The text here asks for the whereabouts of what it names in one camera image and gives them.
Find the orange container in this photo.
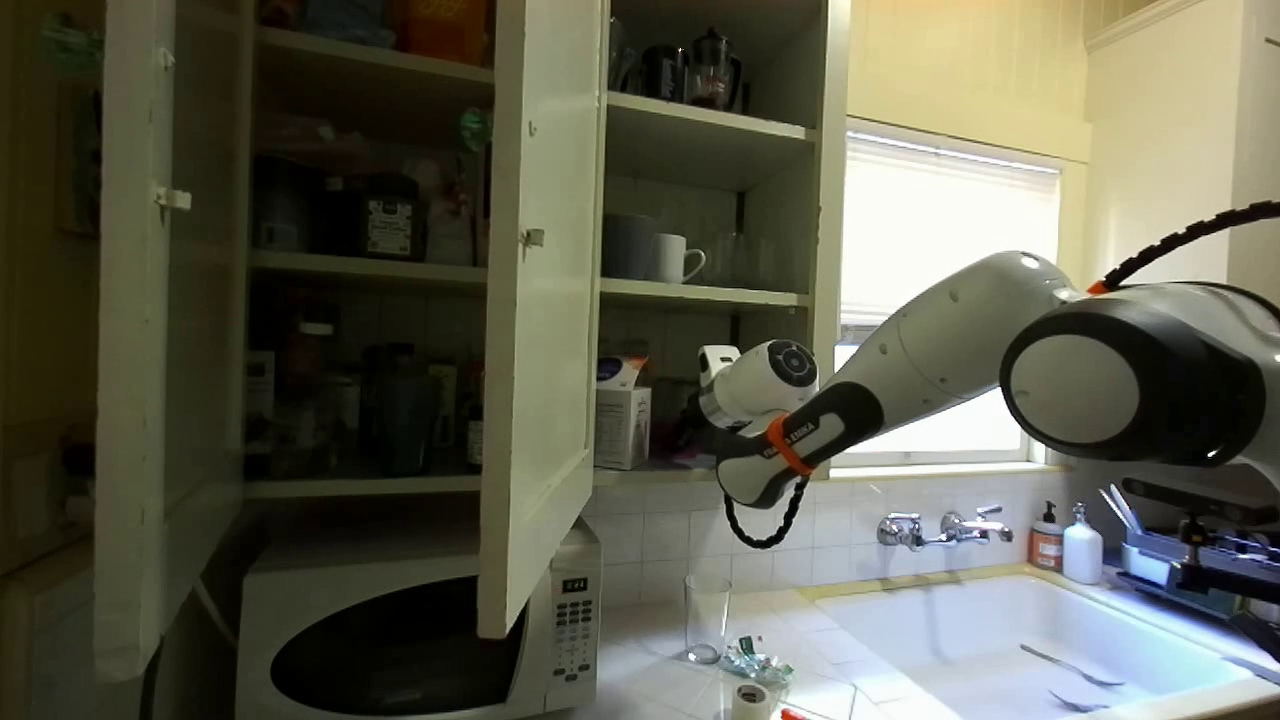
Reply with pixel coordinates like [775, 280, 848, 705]
[397, 0, 495, 70]

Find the white microwave oven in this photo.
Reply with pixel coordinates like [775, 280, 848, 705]
[232, 520, 607, 720]

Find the pale bottle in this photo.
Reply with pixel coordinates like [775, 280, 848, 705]
[423, 151, 485, 270]

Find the dark jar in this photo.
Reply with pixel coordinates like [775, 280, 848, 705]
[249, 151, 319, 259]

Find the cream wall cabinet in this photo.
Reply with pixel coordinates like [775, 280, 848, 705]
[592, 0, 859, 489]
[237, 0, 495, 503]

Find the white plastic bottle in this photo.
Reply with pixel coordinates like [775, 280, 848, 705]
[1060, 500, 1111, 589]

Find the chrome sink faucet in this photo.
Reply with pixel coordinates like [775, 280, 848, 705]
[872, 500, 1019, 557]

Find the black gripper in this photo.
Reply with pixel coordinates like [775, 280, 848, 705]
[670, 386, 730, 466]

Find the white kitchen sink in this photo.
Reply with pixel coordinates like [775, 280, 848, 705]
[806, 565, 1273, 720]

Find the dark green tumbler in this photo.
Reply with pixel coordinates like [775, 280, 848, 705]
[358, 342, 435, 481]

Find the dark glass kettle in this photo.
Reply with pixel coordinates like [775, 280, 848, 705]
[678, 26, 748, 115]

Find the white window blind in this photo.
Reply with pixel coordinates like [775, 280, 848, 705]
[830, 122, 1071, 472]

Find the dark cup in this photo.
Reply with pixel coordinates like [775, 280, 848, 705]
[637, 42, 693, 104]

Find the brown jar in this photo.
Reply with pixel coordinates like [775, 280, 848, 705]
[269, 309, 339, 472]

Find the brown soap bottle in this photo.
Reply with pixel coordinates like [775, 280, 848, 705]
[1024, 498, 1067, 580]

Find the white tape roll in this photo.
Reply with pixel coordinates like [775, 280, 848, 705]
[727, 680, 775, 720]

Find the cream cabinet door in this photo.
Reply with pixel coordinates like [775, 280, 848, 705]
[800, 0, 859, 486]
[87, 0, 261, 687]
[472, 0, 617, 646]

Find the grey pot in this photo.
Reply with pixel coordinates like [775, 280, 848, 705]
[601, 212, 663, 284]

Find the dark dish rack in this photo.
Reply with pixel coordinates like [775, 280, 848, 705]
[1107, 472, 1280, 634]

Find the dark canister white label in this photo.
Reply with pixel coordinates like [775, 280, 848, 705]
[352, 168, 430, 265]

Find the clear drinking glass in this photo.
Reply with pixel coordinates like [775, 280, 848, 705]
[678, 572, 737, 668]

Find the white ceramic mug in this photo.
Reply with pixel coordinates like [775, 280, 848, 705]
[653, 227, 711, 289]

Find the blue container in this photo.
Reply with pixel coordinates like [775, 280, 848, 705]
[295, 0, 398, 49]

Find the metal spoon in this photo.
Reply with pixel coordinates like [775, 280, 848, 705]
[1016, 642, 1128, 692]
[1048, 685, 1115, 715]

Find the cream tall cabinet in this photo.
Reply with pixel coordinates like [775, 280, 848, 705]
[1081, 0, 1280, 293]

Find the white carton box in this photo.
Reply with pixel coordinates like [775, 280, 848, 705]
[592, 380, 661, 478]

